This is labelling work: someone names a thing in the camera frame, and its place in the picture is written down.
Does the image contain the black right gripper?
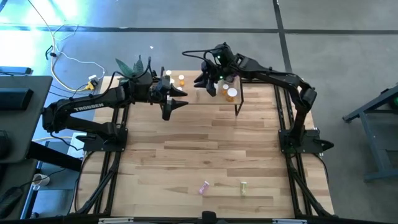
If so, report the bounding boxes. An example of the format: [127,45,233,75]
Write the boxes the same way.
[193,58,224,97]

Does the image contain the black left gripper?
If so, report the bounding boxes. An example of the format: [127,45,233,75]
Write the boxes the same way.
[152,77,189,121]

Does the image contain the large amber bottle white cap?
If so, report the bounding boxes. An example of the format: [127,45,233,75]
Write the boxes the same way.
[226,87,238,103]

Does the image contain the snake plant white pot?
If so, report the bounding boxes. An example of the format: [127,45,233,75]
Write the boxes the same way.
[115,55,149,82]

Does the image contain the white box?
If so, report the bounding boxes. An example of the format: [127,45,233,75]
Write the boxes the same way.
[67,132,88,159]

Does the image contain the white paper cup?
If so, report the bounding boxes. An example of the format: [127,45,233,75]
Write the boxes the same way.
[32,173,50,191]

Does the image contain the black side desk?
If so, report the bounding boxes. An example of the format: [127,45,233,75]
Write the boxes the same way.
[0,75,53,164]

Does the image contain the black flat device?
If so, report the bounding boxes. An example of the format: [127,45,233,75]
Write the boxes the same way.
[0,66,34,75]

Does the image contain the grey metal table stand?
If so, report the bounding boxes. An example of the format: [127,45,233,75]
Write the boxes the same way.
[343,85,398,183]

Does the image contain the wooden shelf black frame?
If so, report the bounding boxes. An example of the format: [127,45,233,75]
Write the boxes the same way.
[157,65,245,117]

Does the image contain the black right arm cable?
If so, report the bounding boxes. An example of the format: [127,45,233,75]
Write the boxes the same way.
[182,48,218,62]

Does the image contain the black aluminium rig frame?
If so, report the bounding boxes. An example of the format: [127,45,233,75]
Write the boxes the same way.
[71,70,335,224]

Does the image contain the white floor cable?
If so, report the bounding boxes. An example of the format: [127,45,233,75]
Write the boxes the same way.
[52,23,107,80]

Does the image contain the yellow floor cable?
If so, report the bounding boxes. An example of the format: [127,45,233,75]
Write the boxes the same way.
[27,0,94,93]

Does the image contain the silver aluminium bracket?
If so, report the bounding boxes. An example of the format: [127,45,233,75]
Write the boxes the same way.
[272,218,308,224]
[98,217,134,224]

